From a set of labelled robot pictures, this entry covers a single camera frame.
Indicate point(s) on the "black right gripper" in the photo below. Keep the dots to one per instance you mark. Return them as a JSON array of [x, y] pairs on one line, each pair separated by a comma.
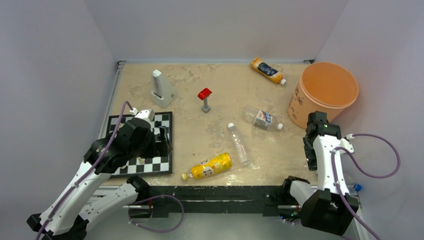
[[311, 157]]

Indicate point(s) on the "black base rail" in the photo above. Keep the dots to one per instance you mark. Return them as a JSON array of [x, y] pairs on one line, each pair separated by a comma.
[[267, 200]]

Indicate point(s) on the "clear empty plastic bottle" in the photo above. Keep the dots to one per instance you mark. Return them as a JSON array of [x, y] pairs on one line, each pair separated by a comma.
[[239, 144]]

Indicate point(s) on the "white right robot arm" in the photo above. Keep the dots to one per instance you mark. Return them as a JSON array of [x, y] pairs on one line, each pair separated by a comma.
[[325, 208]]

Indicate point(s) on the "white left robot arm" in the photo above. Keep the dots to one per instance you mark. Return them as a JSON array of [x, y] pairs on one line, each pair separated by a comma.
[[71, 215]]

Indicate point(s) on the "orange bottle blue label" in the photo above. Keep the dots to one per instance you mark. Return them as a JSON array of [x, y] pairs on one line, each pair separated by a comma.
[[267, 71]]

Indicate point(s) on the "clear bottle white label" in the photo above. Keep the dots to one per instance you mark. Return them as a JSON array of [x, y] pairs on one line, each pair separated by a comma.
[[261, 119]]

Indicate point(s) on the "orange plastic bin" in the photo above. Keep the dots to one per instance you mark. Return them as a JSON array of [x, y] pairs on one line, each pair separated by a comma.
[[325, 87]]

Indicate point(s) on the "blue cap pepsi bottle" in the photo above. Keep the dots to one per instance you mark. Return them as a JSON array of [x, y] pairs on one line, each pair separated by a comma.
[[352, 185]]

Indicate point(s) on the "red grey toy stand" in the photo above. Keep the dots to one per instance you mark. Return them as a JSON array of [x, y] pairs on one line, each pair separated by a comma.
[[203, 95]]

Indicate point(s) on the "yellow juice bottle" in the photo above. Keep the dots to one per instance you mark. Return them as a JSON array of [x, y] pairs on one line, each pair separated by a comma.
[[209, 167]]

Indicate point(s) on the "white metronome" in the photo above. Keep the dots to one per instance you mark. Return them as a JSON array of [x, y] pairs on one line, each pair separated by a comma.
[[163, 92]]

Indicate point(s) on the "black white chessboard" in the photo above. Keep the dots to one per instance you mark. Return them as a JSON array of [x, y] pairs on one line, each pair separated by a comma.
[[159, 165]]

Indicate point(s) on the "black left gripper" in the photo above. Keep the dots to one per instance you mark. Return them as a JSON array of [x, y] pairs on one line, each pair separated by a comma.
[[165, 147]]

